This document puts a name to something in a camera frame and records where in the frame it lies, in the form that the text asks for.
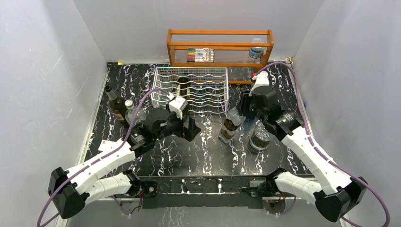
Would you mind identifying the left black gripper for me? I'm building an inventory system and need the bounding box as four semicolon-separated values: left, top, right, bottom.
154;104;201;142

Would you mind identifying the square bottle brown label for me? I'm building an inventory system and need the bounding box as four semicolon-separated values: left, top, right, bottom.
219;107;246;143

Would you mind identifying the dark green wine bottle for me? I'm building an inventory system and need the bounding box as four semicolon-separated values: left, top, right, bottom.
176;77;191;100

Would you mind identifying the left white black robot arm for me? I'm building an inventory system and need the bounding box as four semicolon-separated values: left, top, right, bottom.
48;108;201;219

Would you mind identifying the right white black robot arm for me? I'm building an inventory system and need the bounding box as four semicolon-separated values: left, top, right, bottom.
237;86;367;222

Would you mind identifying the clear bottle black label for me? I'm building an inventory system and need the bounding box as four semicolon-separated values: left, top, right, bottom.
250;122;273;151

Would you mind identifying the round clear bottle white cap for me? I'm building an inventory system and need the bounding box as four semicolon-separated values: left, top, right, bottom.
124;99;146;125

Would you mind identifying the dark wine bottle left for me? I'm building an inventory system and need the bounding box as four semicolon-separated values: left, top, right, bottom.
105;85;129;128

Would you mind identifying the small white blue jar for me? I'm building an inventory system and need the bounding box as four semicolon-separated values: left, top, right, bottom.
249;47;263;59

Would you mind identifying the pack of coloured markers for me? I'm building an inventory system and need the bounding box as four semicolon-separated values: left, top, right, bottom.
187;48;215;62

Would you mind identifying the white box red mark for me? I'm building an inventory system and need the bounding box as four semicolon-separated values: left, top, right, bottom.
98;140;123;154

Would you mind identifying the orange wooden shelf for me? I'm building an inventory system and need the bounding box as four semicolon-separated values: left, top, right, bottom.
166;29;274;72

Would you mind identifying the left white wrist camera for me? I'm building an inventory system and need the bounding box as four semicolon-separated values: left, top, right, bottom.
167;92;188;120

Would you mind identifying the white wire wine rack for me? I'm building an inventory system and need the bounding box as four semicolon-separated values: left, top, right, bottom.
153;67;229;115

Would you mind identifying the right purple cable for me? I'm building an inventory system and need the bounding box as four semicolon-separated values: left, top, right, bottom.
255;61;391;227

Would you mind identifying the purple cable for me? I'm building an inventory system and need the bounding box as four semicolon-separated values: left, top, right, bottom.
255;61;391;227
37;87;174;227

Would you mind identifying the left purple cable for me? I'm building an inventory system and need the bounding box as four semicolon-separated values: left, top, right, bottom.
37;87;174;227

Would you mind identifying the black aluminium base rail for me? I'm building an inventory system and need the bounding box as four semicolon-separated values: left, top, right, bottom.
72;175;342;210

